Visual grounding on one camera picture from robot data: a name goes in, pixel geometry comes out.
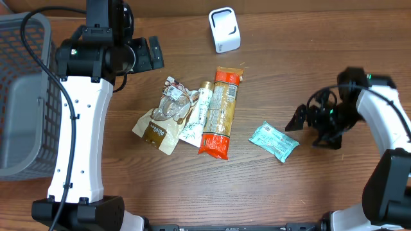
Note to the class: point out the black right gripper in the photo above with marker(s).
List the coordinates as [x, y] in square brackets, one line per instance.
[335, 136]

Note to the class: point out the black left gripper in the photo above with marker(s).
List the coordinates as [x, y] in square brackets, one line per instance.
[148, 63]

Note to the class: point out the clear brown snack pouch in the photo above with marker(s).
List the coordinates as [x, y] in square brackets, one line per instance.
[161, 126]

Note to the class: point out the white bamboo print tube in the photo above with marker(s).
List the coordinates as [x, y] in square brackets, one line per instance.
[193, 130]

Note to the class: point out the orange gold pasta package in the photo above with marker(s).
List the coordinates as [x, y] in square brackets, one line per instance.
[220, 115]

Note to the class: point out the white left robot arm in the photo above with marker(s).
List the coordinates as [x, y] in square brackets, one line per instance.
[88, 64]

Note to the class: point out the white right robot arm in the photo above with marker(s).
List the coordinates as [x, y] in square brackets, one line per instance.
[372, 98]

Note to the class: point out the white barcode scanner stand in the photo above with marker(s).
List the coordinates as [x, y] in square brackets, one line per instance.
[224, 29]

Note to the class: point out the grey plastic mesh basket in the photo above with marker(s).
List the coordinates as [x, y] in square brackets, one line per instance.
[30, 109]

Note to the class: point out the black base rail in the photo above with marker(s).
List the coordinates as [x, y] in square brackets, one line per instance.
[257, 227]

